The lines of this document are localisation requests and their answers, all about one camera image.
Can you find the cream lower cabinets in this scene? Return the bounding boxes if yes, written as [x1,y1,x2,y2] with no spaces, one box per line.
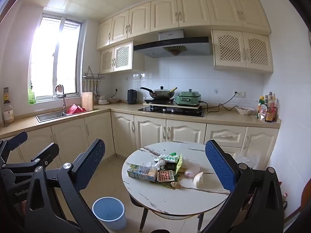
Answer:
[0,112,280,170]

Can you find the group of condiment bottles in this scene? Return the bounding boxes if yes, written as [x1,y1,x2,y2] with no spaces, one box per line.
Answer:
[256,92,278,123]

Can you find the black gas stove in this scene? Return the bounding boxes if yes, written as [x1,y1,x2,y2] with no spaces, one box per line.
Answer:
[138,105,205,117]

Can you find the wok with glass lid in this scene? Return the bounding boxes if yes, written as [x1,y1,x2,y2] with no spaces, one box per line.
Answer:
[140,86,178,99]

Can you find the green electric cooker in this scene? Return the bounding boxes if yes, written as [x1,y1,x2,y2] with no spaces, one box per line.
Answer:
[175,89,203,107]

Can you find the black cooker power cable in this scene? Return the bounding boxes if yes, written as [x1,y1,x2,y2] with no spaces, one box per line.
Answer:
[200,93,240,113]

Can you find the red checkered small packet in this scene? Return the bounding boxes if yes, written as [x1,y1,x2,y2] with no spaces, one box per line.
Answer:
[157,170,175,182]

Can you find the glass sauce bottle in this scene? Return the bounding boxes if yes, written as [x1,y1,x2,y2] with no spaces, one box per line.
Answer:
[3,87,15,125]

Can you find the green checkered white packet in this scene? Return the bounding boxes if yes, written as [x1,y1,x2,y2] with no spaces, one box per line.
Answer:
[159,153,180,163]

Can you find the black electric kettle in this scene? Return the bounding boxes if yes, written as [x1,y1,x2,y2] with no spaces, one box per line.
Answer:
[127,89,137,105]

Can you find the cream cabinets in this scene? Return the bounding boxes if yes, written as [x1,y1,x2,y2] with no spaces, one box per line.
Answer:
[0,112,280,170]
[96,0,274,74]

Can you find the red plastic basket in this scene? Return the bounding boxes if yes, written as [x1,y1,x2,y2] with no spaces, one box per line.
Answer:
[67,104,86,115]

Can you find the blue plastic trash bin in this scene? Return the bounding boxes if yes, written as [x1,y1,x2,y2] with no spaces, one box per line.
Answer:
[92,197,127,231]

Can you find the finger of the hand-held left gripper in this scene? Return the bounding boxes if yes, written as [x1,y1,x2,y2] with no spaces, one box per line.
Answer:
[0,131,28,165]
[0,143,60,175]

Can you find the wall utensil rack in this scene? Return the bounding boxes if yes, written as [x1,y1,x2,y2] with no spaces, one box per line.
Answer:
[82,67,106,97]

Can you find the kitchen window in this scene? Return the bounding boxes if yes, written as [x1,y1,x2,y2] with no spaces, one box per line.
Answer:
[29,16,84,102]

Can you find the steel kitchen sink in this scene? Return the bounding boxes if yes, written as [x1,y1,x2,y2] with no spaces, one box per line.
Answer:
[36,109,98,122]

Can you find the pink plastic bag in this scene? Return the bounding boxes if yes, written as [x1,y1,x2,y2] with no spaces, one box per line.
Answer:
[182,160,200,178]

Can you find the round white marble table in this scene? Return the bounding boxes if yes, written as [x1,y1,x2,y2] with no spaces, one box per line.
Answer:
[121,141,231,233]

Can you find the yellow snack wrapper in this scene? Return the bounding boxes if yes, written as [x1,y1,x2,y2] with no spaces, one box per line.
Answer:
[175,153,186,173]

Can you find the metal sink faucet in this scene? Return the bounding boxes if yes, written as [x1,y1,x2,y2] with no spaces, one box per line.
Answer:
[55,84,67,113]

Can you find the range hood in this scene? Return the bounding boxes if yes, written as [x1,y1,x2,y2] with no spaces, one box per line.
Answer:
[133,29,212,59]

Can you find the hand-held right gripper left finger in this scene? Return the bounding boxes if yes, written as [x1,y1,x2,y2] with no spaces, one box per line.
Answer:
[24,139,110,233]

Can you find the cream upper cabinets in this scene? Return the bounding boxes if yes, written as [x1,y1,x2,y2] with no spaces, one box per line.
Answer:
[96,0,274,74]

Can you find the crumpled silver wrapper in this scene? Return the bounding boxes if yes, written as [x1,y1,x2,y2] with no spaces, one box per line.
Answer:
[153,158,168,170]

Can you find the clear plastic bag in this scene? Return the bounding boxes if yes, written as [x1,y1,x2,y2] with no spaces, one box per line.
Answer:
[236,150,263,170]

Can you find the wooden cutting board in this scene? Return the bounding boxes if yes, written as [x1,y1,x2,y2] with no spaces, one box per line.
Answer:
[81,92,94,111]

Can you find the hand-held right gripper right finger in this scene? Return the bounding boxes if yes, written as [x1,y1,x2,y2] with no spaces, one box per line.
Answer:
[202,139,285,233]

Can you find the flattened green drink carton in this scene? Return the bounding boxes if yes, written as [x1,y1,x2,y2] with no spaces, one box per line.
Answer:
[127,164,158,182]

